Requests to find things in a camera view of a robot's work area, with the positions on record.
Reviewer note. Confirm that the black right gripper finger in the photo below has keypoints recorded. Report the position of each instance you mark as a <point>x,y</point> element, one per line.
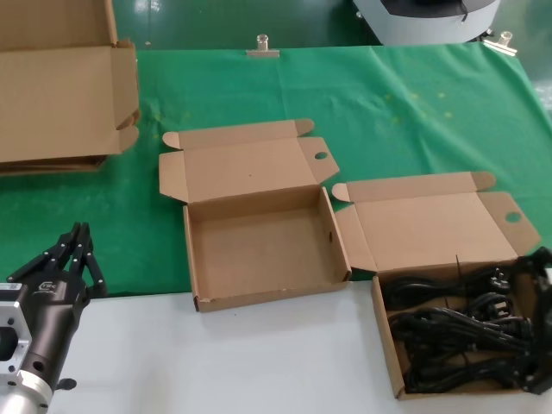
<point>541,375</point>
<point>537,263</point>

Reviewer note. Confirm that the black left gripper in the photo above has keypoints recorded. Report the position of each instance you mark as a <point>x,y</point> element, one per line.
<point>52,315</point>

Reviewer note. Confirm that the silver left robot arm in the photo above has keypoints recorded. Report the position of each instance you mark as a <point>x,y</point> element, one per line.
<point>26,392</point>

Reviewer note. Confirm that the small open cardboard box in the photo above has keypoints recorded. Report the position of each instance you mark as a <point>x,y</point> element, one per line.
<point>431,228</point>
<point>259,250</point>

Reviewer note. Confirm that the large open cardboard box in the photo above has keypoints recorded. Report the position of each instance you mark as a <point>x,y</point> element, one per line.
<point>56,103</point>

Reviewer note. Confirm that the green tablecloth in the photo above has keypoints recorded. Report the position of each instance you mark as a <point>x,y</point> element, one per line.
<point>388,108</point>

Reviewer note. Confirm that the metal binder clip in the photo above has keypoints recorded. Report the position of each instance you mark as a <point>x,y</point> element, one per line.
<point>502,43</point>
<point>263,52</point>

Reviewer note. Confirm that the grey machine base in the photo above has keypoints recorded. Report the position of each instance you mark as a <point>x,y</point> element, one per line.
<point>431,26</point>

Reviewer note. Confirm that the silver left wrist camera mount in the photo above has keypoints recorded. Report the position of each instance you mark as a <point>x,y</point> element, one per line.
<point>13,336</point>

